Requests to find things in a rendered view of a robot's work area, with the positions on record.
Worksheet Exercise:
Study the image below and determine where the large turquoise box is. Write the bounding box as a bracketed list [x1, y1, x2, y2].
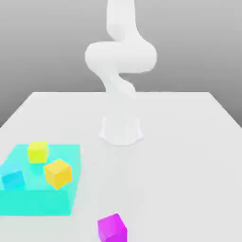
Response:
[0, 144, 82, 216]

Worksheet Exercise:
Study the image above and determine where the small orange yellow cube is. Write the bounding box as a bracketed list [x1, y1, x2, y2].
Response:
[43, 158, 73, 190]

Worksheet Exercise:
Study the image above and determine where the small lime yellow cube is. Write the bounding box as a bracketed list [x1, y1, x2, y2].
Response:
[27, 140, 50, 164]

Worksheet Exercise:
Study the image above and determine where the small magenta cube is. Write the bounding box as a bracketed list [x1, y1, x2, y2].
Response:
[97, 213, 128, 242]

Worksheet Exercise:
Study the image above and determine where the small cyan blue cube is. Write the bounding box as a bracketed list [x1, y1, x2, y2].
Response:
[0, 170, 26, 190]

